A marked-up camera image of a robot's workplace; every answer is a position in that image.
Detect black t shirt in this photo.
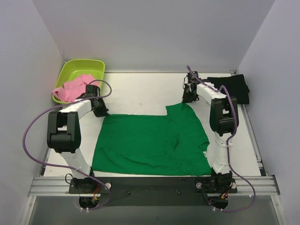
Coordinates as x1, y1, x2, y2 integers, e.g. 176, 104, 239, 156
207, 74, 250, 105

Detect green plastic basin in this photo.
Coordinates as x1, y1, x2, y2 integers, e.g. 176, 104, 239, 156
52, 59, 105, 104

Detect green t shirt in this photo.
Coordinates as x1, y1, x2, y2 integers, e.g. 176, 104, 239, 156
92, 103, 211, 176

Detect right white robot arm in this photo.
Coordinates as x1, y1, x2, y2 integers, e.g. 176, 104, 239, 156
182, 71, 239, 175

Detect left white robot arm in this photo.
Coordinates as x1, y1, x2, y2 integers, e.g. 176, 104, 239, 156
47, 84, 109, 193

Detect pink t shirt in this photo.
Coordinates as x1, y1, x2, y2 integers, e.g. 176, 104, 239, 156
52, 74, 95, 103

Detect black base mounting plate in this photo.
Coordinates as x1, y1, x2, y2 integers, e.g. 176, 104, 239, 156
68, 177, 237, 208

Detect aluminium frame rail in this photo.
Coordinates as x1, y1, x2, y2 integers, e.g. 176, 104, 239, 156
29, 176, 280, 197

